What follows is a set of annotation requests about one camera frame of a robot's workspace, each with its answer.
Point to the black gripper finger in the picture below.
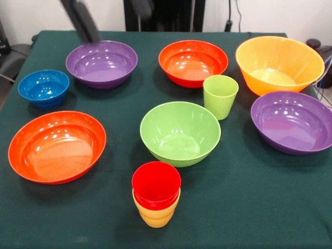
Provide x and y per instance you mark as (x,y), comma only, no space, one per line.
(89,26)
(74,18)

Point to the small blue plastic bowl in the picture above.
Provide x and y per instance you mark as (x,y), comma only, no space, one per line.
(42,88)

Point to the green plastic bowl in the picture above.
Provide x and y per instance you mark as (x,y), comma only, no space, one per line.
(179,135)

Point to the red plastic cup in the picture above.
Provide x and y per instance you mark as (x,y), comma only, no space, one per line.
(155,184)

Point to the yellow plastic cup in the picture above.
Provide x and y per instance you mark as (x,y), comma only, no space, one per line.
(155,218)

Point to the purple plastic bowl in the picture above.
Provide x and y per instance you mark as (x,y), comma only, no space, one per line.
(101,70)
(293,127)

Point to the black chair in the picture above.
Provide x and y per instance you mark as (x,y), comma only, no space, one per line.
(15,57)
(324,52)

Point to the orange-red plastic bowl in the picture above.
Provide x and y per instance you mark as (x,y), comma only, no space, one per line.
(192,64)
(57,150)

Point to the green plastic cup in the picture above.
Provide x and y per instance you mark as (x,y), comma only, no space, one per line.
(220,98)

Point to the large orange plastic bowl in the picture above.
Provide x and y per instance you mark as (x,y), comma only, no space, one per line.
(275,59)

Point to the dark green tablecloth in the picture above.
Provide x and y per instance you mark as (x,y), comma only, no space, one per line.
(233,207)

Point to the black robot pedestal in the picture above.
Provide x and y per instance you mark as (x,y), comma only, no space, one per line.
(168,15)

